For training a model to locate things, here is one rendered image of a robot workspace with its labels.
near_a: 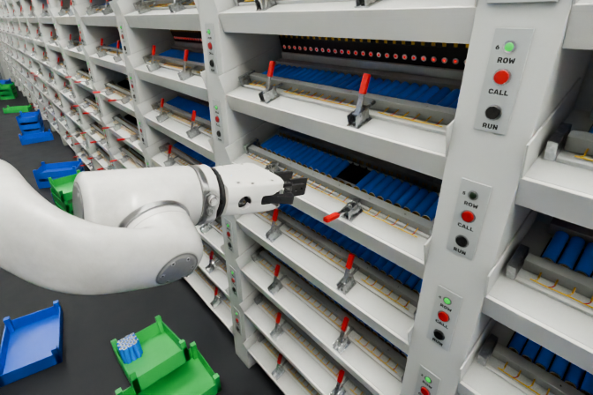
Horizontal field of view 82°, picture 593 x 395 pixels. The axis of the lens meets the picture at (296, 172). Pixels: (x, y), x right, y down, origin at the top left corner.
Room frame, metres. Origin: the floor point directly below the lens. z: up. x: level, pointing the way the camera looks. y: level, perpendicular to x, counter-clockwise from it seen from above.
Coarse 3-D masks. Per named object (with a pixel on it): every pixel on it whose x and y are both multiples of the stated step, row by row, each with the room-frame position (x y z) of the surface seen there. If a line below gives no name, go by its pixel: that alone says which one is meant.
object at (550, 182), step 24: (576, 96) 0.50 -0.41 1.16; (552, 120) 0.43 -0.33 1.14; (576, 120) 0.47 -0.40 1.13; (528, 144) 0.37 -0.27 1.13; (552, 144) 0.40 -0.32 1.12; (576, 144) 0.40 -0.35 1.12; (528, 168) 0.39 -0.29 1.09; (552, 168) 0.39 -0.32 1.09; (576, 168) 0.38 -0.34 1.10; (528, 192) 0.38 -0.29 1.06; (552, 192) 0.36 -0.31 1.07; (576, 192) 0.34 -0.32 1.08; (552, 216) 0.36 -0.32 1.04; (576, 216) 0.34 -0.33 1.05
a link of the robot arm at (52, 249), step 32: (0, 160) 0.29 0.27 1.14; (0, 192) 0.25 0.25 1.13; (32, 192) 0.26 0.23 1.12; (0, 224) 0.24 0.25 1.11; (32, 224) 0.24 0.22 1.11; (64, 224) 0.25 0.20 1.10; (96, 224) 0.26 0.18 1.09; (160, 224) 0.30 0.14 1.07; (192, 224) 0.33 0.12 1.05; (0, 256) 0.24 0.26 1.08; (32, 256) 0.23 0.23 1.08; (64, 256) 0.24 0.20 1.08; (96, 256) 0.24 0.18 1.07; (128, 256) 0.25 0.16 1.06; (160, 256) 0.27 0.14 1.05; (192, 256) 0.30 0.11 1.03; (64, 288) 0.24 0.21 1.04; (96, 288) 0.24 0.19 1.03; (128, 288) 0.26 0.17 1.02
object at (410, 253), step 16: (256, 128) 0.96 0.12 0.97; (272, 128) 1.00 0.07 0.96; (240, 144) 0.92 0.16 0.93; (256, 144) 0.94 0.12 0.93; (240, 160) 0.90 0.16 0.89; (256, 160) 0.88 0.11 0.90; (320, 192) 0.69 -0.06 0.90; (304, 208) 0.68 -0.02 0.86; (320, 208) 0.64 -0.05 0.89; (336, 208) 0.63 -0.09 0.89; (336, 224) 0.61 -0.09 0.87; (352, 224) 0.58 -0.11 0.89; (368, 224) 0.57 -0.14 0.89; (384, 224) 0.56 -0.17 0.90; (368, 240) 0.55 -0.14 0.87; (384, 240) 0.52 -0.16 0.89; (400, 240) 0.51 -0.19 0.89; (416, 240) 0.51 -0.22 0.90; (384, 256) 0.53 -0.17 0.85; (400, 256) 0.49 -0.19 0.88; (416, 256) 0.47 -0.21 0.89; (416, 272) 0.47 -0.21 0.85
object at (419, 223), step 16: (272, 160) 0.84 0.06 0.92; (288, 160) 0.81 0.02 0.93; (304, 176) 0.75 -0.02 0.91; (320, 176) 0.71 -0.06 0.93; (336, 192) 0.67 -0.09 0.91; (352, 192) 0.64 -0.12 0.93; (384, 208) 0.57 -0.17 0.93; (400, 208) 0.56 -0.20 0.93; (416, 224) 0.52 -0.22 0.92; (432, 224) 0.51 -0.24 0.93
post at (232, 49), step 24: (216, 24) 0.91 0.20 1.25; (216, 48) 0.92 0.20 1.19; (240, 48) 0.94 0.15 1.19; (264, 48) 0.99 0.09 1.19; (216, 96) 0.94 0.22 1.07; (240, 120) 0.93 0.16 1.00; (216, 144) 0.96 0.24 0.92; (240, 240) 0.91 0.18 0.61; (240, 288) 0.91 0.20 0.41; (240, 312) 0.92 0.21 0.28; (240, 336) 0.93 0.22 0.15
